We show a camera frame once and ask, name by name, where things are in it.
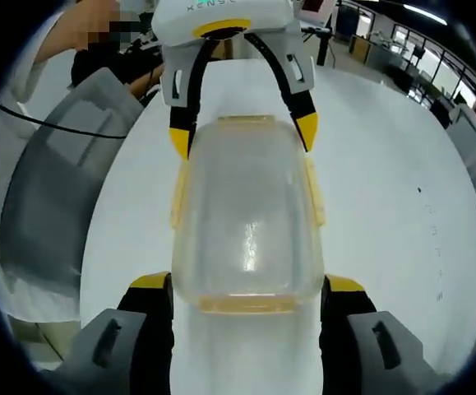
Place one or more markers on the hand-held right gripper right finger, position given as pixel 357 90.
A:
pixel 344 337

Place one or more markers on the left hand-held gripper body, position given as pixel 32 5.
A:
pixel 221 14

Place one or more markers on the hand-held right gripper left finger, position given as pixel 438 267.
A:
pixel 147 337

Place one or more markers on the clear box with yellow buckles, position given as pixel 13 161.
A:
pixel 250 193

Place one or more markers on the white desk with black legs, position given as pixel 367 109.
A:
pixel 323 47

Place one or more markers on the beige cabinet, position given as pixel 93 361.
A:
pixel 359 48

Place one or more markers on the person's white shirt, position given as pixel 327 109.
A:
pixel 19 82

